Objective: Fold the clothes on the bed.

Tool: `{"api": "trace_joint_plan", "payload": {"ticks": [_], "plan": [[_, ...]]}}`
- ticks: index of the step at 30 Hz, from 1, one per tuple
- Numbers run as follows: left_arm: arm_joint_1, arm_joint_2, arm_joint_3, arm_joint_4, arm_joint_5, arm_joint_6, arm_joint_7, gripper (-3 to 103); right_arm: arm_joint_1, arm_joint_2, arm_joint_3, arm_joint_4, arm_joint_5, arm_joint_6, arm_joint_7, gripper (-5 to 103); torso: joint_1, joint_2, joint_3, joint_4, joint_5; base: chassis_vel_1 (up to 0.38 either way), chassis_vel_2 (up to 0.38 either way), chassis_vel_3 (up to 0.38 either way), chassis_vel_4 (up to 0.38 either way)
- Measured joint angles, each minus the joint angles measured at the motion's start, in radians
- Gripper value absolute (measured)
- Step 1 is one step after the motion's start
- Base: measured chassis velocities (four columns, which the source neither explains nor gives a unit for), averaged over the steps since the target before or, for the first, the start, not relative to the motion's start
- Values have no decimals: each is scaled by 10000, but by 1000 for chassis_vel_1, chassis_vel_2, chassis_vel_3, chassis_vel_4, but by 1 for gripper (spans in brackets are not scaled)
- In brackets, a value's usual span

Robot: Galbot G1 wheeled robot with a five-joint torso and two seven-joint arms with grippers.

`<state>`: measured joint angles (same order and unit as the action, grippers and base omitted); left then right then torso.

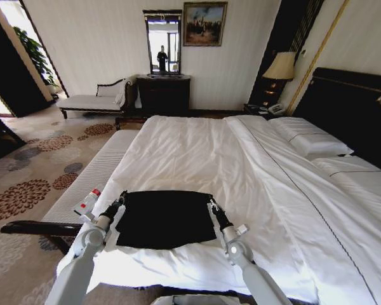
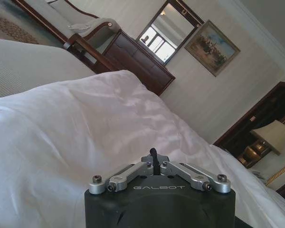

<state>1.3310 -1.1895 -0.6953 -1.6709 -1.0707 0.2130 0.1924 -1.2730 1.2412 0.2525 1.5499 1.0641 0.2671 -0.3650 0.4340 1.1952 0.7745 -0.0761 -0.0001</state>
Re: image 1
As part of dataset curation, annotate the white upholstered chaise longue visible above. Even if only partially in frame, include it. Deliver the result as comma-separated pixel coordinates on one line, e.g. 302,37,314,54
56,77,138,121

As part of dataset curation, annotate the white desk telephone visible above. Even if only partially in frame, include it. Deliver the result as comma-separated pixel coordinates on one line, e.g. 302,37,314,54
267,104,287,116

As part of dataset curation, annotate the dark framed wall mirror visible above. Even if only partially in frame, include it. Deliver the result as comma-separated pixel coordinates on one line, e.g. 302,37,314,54
142,9,183,76

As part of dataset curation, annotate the person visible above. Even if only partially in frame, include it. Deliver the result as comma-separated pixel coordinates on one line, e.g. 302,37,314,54
156,44,169,72

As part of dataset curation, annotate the white pillow with dark piping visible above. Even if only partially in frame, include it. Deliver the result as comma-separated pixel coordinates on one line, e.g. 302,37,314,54
313,154,381,204
267,116,356,159

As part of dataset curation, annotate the dark wooden door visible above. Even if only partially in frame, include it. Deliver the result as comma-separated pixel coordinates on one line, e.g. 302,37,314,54
0,4,53,119

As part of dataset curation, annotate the white duvet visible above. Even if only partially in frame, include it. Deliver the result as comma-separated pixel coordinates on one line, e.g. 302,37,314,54
55,114,381,305

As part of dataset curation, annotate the dark wooden nightstand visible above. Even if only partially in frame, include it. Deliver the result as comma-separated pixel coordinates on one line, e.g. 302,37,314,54
243,102,288,121

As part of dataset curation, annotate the table lamp with cream shade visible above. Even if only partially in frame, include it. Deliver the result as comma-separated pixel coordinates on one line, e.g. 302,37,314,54
261,51,297,108

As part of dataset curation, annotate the white striped bed bench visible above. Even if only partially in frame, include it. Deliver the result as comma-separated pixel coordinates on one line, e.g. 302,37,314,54
0,116,147,255

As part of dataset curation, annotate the white chaise cushion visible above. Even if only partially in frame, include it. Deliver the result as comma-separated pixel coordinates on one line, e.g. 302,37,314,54
114,79,128,106

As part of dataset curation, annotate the dark wooden headboard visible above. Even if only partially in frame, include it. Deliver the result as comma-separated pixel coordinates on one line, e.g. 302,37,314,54
291,67,381,177

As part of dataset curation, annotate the black garment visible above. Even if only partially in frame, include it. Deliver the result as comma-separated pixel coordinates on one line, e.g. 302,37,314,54
114,190,218,249

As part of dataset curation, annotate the green potted plant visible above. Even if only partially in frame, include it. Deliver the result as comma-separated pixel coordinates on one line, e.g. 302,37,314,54
12,26,62,93

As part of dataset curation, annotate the dark wooden dresser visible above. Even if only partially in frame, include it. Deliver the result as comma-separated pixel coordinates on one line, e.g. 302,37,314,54
135,74,192,118

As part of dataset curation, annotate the gold framed painting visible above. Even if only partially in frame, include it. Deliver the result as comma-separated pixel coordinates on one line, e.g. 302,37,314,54
182,1,229,48

